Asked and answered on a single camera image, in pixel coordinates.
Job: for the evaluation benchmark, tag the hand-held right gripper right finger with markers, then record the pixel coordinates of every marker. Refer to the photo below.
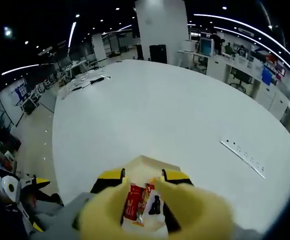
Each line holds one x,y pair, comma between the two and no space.
177,178

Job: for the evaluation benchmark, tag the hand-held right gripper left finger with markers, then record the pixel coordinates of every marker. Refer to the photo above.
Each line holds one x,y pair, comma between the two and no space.
109,178

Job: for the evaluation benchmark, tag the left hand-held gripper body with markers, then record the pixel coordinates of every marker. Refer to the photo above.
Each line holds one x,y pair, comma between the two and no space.
10,186

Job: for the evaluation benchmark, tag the beige hexagonal food container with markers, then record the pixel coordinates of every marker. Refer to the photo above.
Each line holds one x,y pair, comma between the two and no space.
147,166

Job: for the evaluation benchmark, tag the red food snack packet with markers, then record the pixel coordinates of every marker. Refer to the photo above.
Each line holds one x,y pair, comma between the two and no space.
133,202

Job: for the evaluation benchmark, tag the white black-print food packet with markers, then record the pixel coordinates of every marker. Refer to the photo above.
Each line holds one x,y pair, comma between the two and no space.
156,205

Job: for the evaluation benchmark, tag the yellow food tongs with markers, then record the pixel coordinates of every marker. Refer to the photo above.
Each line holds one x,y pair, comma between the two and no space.
104,220

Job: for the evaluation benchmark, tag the cluster of office desks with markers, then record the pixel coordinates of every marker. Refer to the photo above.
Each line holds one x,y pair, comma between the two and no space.
60,80

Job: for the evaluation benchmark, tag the black swivel chair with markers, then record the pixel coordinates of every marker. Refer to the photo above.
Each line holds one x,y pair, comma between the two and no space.
240,78

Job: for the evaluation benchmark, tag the long white counter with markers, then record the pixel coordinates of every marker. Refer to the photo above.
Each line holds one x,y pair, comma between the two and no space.
267,97

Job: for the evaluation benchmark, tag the black office chair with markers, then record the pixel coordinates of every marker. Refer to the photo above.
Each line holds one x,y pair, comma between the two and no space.
158,53

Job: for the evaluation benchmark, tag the white cylindrical appliance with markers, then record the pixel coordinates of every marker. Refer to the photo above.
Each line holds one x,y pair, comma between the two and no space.
188,45

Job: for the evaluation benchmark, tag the white machine teal panel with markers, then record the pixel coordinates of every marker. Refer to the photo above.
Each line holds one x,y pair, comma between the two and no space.
207,47

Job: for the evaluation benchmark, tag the white square pillar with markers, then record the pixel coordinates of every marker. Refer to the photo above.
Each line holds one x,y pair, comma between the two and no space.
159,25

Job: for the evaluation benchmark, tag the red and blue wall banner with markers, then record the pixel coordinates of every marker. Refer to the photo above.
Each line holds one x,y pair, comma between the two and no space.
269,61

